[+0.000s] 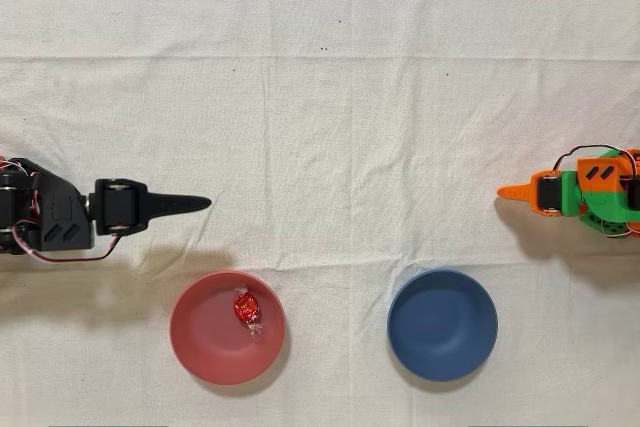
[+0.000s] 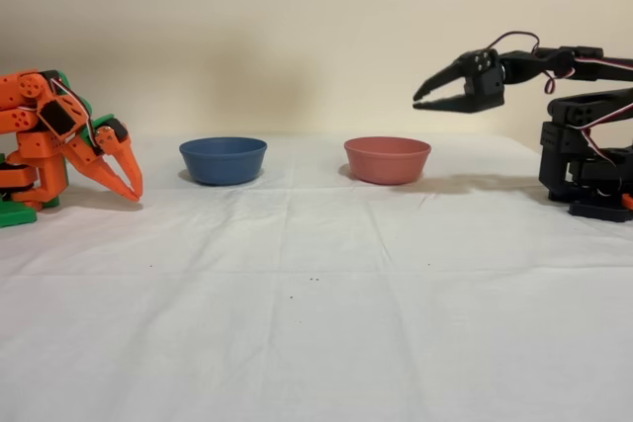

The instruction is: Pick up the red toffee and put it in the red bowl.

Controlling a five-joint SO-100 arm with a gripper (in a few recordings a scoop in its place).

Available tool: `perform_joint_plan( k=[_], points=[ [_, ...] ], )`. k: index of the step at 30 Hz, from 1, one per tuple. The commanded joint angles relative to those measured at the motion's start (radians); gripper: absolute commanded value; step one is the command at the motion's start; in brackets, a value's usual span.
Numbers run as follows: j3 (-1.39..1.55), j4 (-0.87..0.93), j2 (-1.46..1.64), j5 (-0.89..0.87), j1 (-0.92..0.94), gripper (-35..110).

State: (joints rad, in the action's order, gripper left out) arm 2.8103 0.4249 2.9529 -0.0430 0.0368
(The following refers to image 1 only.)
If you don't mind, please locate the red bowl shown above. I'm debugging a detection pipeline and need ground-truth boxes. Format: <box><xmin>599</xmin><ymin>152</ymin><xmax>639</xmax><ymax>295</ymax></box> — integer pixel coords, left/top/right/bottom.
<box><xmin>168</xmin><ymin>269</ymin><xmax>287</xmax><ymax>387</ymax></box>

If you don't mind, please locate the blue bowl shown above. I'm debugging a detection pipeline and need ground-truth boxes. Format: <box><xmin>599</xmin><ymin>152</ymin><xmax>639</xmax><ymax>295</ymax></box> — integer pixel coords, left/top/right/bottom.
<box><xmin>386</xmin><ymin>268</ymin><xmax>499</xmax><ymax>382</ymax></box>

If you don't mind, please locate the white tablecloth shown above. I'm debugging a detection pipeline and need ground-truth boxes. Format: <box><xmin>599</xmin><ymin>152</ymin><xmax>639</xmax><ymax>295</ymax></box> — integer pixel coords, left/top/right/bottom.
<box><xmin>0</xmin><ymin>0</ymin><xmax>640</xmax><ymax>427</ymax></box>

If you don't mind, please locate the black gripper servo cable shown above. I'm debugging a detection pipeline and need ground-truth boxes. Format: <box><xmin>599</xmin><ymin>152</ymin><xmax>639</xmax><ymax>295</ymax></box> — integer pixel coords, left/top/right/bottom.
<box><xmin>11</xmin><ymin>224</ymin><xmax>122</xmax><ymax>263</ymax></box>

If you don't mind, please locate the red candy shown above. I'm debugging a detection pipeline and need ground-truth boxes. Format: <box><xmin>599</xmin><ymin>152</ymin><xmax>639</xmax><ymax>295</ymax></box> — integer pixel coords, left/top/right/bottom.
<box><xmin>232</xmin><ymin>285</ymin><xmax>264</xmax><ymax>338</ymax></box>

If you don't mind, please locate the orange arm servo cable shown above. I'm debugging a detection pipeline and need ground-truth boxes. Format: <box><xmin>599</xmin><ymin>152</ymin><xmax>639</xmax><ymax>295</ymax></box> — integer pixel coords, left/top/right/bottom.
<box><xmin>551</xmin><ymin>144</ymin><xmax>639</xmax><ymax>173</ymax></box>

